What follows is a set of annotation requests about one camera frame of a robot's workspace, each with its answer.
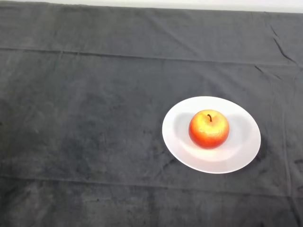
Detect white round plate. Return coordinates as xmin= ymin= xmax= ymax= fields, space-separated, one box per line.
xmin=161 ymin=96 xmax=262 ymax=175

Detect black table cloth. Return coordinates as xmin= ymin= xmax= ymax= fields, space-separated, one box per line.
xmin=0 ymin=1 xmax=303 ymax=227

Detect red yellow apple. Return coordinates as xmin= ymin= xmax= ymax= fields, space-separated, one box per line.
xmin=188 ymin=109 xmax=230 ymax=150

